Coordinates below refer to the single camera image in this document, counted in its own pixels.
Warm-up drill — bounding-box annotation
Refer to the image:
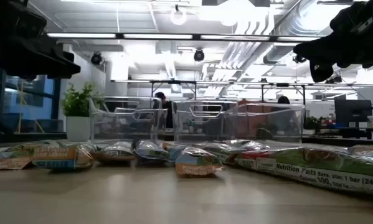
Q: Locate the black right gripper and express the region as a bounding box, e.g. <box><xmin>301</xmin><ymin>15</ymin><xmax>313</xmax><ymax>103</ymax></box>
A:
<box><xmin>293</xmin><ymin>0</ymin><xmax>373</xmax><ymax>82</ymax></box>

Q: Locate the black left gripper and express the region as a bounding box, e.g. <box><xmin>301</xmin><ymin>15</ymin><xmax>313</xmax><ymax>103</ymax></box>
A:
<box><xmin>0</xmin><ymin>34</ymin><xmax>81</xmax><ymax>80</ymax></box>

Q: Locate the blue-wrapped granola bar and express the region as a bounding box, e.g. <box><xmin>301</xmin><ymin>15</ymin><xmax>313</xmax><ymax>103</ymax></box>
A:
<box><xmin>132</xmin><ymin>139</ymin><xmax>172</xmax><ymax>163</ymax></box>
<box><xmin>349</xmin><ymin>143</ymin><xmax>373</xmax><ymax>162</ymax></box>

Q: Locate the person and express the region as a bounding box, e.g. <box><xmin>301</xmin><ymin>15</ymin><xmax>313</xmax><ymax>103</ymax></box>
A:
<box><xmin>275</xmin><ymin>95</ymin><xmax>295</xmax><ymax>125</ymax></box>
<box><xmin>153</xmin><ymin>91</ymin><xmax>174</xmax><ymax>130</ymax></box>

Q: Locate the black computer monitor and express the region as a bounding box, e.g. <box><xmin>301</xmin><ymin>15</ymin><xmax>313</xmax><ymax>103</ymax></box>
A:
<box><xmin>334</xmin><ymin>98</ymin><xmax>373</xmax><ymax>124</ymax></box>

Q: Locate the green plant in white pot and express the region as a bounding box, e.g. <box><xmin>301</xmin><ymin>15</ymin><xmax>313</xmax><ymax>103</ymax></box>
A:
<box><xmin>60</xmin><ymin>81</ymin><xmax>105</xmax><ymax>142</ymax></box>

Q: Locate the black background desk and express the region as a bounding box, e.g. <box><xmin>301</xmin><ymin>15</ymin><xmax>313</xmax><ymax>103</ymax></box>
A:
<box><xmin>301</xmin><ymin>124</ymin><xmax>373</xmax><ymax>147</ymax></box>

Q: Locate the long ceiling light strip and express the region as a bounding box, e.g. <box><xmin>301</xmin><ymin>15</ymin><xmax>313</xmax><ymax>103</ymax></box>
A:
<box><xmin>45</xmin><ymin>32</ymin><xmax>326</xmax><ymax>43</ymax></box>

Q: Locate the round white pendant lamp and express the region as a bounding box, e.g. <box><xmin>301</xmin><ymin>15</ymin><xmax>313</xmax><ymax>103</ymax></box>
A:
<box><xmin>169</xmin><ymin>4</ymin><xmax>187</xmax><ymax>26</ymax></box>

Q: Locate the black metal background frame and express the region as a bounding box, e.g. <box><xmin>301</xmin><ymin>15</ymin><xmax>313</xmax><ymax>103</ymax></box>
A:
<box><xmin>150</xmin><ymin>80</ymin><xmax>198</xmax><ymax>100</ymax></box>
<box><xmin>260</xmin><ymin>82</ymin><xmax>307</xmax><ymax>105</ymax></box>

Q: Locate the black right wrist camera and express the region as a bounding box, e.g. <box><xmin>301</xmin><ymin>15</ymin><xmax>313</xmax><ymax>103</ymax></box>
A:
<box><xmin>349</xmin><ymin>15</ymin><xmax>373</xmax><ymax>35</ymax></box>

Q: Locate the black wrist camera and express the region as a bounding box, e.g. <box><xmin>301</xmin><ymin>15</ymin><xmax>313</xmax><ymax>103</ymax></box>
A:
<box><xmin>349</xmin><ymin>15</ymin><xmax>373</xmax><ymax>35</ymax></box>
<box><xmin>0</xmin><ymin>2</ymin><xmax>47</xmax><ymax>40</ymax></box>

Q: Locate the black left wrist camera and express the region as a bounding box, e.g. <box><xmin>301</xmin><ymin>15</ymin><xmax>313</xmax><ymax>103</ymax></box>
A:
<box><xmin>0</xmin><ymin>2</ymin><xmax>47</xmax><ymax>40</ymax></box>

